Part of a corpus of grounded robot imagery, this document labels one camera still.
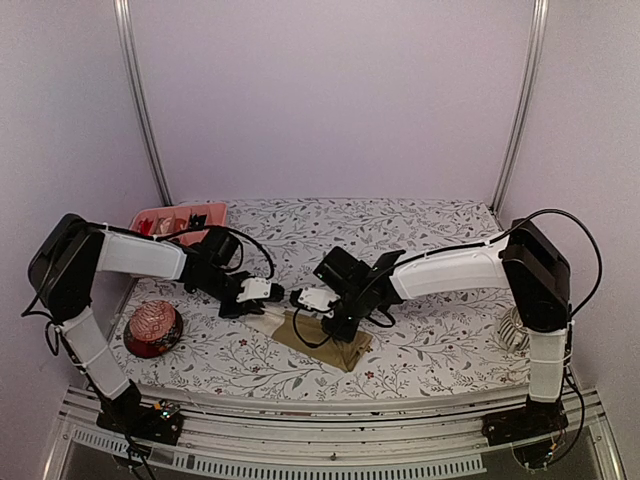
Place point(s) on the left aluminium corner post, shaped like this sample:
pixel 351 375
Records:
pixel 126 35

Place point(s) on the right aluminium corner post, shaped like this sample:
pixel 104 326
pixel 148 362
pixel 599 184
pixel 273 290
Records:
pixel 531 67

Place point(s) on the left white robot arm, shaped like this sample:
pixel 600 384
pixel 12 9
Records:
pixel 78 256

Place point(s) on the aluminium front rail frame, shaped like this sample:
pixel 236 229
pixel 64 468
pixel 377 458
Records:
pixel 243 438

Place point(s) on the striped metal wire cup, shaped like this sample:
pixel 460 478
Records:
pixel 512 333

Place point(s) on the pink divided organizer box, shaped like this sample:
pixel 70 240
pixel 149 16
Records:
pixel 169 220

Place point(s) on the aluminium corner post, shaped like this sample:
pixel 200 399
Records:
pixel 126 35
pixel 531 67

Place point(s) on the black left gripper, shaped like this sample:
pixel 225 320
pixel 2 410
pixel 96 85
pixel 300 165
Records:
pixel 247 307

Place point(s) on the red patterned bowl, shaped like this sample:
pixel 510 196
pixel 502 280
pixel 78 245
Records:
pixel 153 329

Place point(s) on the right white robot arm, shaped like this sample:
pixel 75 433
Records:
pixel 523 261

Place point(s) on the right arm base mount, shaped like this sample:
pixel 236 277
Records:
pixel 528 421

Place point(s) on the tan beige underwear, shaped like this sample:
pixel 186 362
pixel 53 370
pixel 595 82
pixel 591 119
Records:
pixel 304 334

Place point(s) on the red rolled cloth in box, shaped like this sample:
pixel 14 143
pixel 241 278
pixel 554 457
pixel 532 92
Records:
pixel 145 226

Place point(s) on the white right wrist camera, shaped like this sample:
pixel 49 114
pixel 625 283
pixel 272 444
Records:
pixel 314 299

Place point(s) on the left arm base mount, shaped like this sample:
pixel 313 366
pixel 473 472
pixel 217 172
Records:
pixel 127 415

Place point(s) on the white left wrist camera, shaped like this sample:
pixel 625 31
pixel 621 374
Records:
pixel 259 289

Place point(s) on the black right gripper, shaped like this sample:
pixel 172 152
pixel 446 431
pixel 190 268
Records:
pixel 347 333

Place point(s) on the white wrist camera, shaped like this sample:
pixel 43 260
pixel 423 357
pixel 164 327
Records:
pixel 259 289
pixel 314 299

